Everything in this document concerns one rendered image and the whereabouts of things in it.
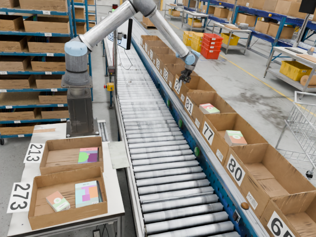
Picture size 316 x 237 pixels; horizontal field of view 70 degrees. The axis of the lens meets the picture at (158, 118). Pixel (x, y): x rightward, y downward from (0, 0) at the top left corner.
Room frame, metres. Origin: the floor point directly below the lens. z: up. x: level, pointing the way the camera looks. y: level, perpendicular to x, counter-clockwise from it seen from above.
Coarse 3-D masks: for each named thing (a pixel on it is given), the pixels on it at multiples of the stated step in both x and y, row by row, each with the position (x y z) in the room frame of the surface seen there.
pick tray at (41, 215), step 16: (48, 176) 0.94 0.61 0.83; (64, 176) 0.97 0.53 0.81; (80, 176) 1.00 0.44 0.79; (96, 176) 1.04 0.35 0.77; (32, 192) 0.81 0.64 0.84; (48, 192) 0.88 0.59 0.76; (64, 192) 0.89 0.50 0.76; (32, 208) 0.74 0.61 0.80; (48, 208) 0.78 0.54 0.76; (80, 208) 0.74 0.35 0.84; (96, 208) 0.77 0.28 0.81; (32, 224) 0.66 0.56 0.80; (48, 224) 0.68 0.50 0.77
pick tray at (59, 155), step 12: (48, 144) 1.24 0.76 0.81; (60, 144) 1.27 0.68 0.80; (72, 144) 1.30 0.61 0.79; (84, 144) 1.32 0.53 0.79; (96, 144) 1.35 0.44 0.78; (48, 156) 1.18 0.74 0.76; (60, 156) 1.20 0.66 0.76; (72, 156) 1.21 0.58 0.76; (48, 168) 0.99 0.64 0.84; (60, 168) 1.01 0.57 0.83; (72, 168) 1.04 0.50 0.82
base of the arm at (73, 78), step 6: (66, 72) 1.53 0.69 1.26; (72, 72) 1.51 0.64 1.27; (78, 72) 1.52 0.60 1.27; (84, 72) 1.55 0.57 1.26; (66, 78) 1.51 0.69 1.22; (72, 78) 1.50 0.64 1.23; (78, 78) 1.51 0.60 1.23; (84, 78) 1.54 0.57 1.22; (72, 84) 1.49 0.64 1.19; (78, 84) 1.50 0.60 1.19; (84, 84) 1.52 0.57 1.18
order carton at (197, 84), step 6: (192, 78) 2.31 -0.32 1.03; (198, 78) 2.33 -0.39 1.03; (174, 84) 2.21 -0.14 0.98; (186, 84) 2.30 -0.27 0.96; (192, 84) 2.32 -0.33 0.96; (198, 84) 2.33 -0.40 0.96; (204, 84) 2.22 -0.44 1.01; (174, 90) 2.17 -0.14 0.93; (180, 90) 2.04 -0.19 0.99; (186, 90) 1.92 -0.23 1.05; (192, 90) 1.90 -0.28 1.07; (198, 90) 1.91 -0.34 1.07; (204, 90) 1.93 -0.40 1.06; (210, 90) 2.08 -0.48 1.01; (180, 96) 2.01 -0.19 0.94
